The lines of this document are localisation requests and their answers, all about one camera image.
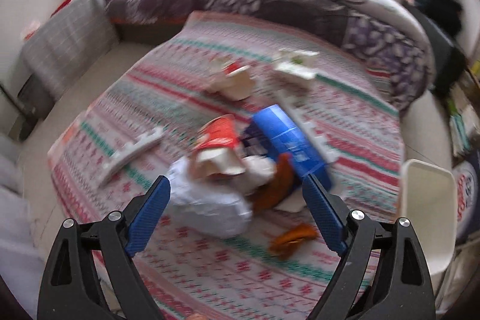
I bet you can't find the striped patterned blanket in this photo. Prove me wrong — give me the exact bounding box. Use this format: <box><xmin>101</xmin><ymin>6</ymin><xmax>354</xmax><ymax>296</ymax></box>
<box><xmin>48</xmin><ymin>12</ymin><xmax>404</xmax><ymax>319</ymax></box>

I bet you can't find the pile of dark clothes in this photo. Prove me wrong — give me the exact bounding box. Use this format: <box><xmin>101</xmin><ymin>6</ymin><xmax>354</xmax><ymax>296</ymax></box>
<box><xmin>414</xmin><ymin>0</ymin><xmax>463</xmax><ymax>38</ymax></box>

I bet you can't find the wooden bookshelf with books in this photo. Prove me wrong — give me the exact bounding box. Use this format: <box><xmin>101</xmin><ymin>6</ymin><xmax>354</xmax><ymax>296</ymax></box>
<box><xmin>446</xmin><ymin>60</ymin><xmax>479</xmax><ymax>162</ymax></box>

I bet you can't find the white plastic trash bin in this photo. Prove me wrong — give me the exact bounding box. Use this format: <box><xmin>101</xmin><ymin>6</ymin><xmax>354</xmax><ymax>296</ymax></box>
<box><xmin>398</xmin><ymin>159</ymin><xmax>457</xmax><ymax>276</ymax></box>

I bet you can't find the black storage ottoman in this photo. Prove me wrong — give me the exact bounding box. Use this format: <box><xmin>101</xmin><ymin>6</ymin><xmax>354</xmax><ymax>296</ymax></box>
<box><xmin>401</xmin><ymin>0</ymin><xmax>467</xmax><ymax>99</ymax></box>

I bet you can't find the Ganten water box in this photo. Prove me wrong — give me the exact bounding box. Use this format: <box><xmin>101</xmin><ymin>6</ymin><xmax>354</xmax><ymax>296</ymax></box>
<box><xmin>452</xmin><ymin>149</ymin><xmax>479</xmax><ymax>244</ymax></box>

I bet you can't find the blue cardboard box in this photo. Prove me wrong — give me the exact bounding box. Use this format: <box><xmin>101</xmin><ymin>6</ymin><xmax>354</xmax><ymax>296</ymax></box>
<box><xmin>240</xmin><ymin>105</ymin><xmax>333</xmax><ymax>194</ymax></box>

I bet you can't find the red snack wrapper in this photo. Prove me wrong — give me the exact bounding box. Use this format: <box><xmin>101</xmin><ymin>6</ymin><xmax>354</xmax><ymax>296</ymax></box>
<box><xmin>189</xmin><ymin>115</ymin><xmax>246</xmax><ymax>179</ymax></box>

